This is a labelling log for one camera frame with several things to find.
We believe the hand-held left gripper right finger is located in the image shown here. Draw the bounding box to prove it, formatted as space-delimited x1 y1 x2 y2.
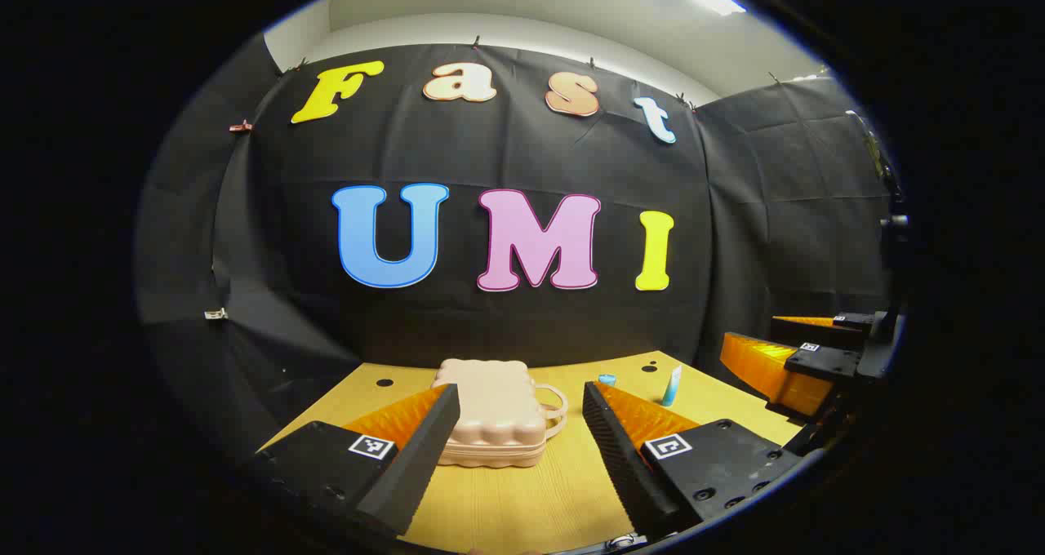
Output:
582 380 809 541

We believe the black backdrop cloth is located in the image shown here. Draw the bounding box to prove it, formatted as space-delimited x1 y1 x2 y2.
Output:
135 33 899 458

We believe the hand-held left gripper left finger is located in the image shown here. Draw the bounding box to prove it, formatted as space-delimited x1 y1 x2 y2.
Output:
245 384 462 539

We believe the pink suitcase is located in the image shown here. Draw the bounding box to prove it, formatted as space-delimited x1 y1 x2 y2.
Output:
430 357 569 468

